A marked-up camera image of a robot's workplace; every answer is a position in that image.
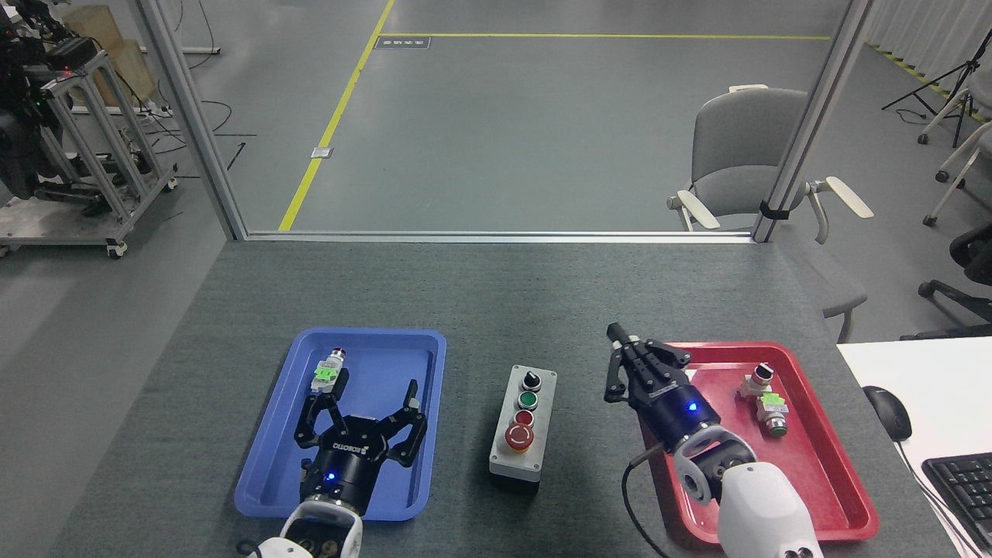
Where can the silver aluminium table rail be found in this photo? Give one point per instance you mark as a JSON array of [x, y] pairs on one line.
[[496, 236]]

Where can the white-framed chair on wheels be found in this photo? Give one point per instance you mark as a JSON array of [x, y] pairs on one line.
[[973, 155]]

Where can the black tripod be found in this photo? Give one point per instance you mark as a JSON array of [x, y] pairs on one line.
[[949, 77]]

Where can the grey four-button control box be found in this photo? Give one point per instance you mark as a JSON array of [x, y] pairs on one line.
[[523, 461]]

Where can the black machine on cart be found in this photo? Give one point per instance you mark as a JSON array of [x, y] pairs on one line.
[[19, 147]]

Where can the metal floor outlet plate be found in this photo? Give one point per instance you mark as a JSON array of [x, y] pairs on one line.
[[322, 153]]

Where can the small black-capped push button switch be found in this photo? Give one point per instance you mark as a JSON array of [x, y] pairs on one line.
[[767, 399]]

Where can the black keyboard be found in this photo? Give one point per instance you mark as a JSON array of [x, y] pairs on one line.
[[965, 488]]

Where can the dark floor label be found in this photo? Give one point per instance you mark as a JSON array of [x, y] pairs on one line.
[[402, 43]]

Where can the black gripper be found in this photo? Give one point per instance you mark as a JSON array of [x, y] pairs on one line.
[[349, 461], [678, 411]]

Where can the red plastic tray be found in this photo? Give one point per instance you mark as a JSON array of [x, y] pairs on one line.
[[821, 465]]

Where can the small red-capped push button switch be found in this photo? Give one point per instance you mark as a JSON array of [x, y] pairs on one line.
[[327, 370]]

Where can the blue plastic tray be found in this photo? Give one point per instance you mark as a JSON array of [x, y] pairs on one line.
[[380, 364]]

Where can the aluminium cart on wheels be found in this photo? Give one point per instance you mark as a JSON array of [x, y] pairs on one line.
[[85, 139]]

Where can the black office chair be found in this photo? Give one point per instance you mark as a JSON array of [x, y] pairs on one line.
[[973, 256]]

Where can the silver aluminium frame post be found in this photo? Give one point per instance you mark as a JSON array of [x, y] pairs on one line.
[[814, 116], [186, 108]]

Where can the cardboard box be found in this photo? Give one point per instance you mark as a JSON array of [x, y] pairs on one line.
[[124, 62]]

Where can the grey chair with white armrests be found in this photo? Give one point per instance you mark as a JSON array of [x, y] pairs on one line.
[[736, 147]]

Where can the black computer mouse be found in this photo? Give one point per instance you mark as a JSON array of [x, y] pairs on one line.
[[887, 411]]

